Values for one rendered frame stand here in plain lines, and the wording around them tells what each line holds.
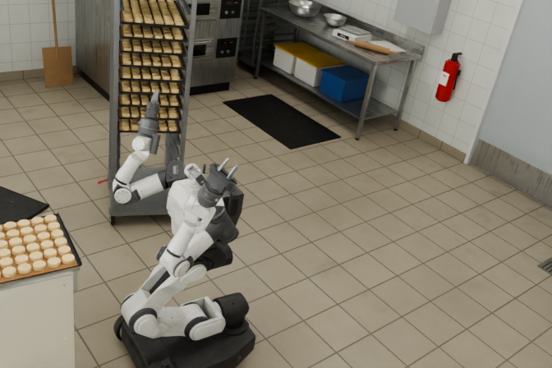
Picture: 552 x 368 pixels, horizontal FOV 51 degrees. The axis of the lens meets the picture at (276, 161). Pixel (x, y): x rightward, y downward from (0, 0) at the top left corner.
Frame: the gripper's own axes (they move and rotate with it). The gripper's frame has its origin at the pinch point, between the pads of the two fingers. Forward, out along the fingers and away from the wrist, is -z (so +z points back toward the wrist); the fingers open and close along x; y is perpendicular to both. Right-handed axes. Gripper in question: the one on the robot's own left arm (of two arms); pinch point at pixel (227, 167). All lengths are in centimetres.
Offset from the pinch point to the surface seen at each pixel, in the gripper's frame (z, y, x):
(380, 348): 93, 115, -113
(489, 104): -8, 409, -81
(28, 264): 76, -33, 38
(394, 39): 7, 450, 38
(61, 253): 74, -20, 34
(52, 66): 211, 278, 285
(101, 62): 173, 285, 240
